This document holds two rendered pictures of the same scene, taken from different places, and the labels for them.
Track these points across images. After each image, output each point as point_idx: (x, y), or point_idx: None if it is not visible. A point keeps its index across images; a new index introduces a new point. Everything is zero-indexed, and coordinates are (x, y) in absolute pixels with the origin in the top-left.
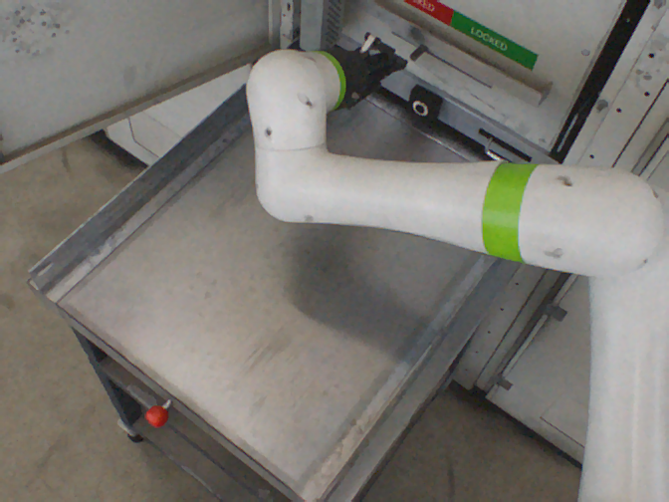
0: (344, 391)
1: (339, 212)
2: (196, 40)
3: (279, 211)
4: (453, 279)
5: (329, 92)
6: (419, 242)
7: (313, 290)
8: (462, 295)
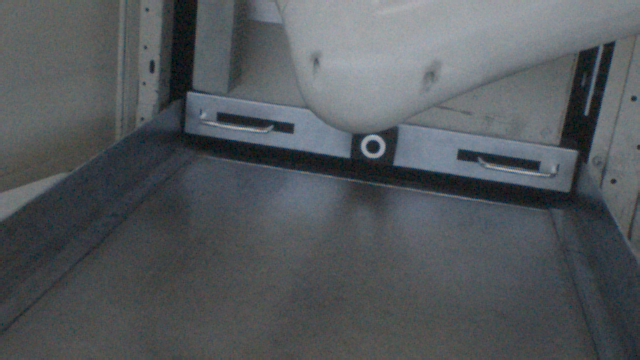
0: None
1: (497, 23)
2: (28, 106)
3: (375, 76)
4: (567, 288)
5: None
6: (485, 264)
7: (392, 337)
8: (599, 297)
